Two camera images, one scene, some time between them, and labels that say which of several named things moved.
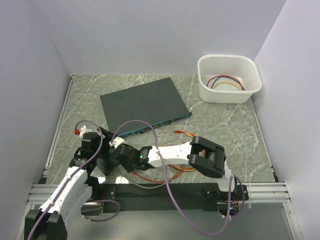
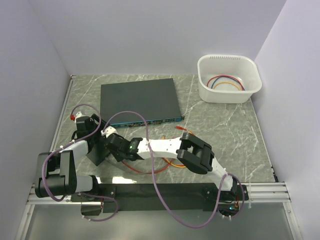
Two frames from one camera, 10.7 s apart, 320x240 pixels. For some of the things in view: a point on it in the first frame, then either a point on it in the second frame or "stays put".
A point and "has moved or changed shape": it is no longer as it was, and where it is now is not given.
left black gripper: [107, 133] to [97, 118]
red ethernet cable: [163, 181] to [178, 127]
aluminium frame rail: [40, 192] stays put
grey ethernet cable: [137, 184] to [146, 173]
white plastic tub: [227, 78] stays put
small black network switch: [106, 163] has moved or changed shape
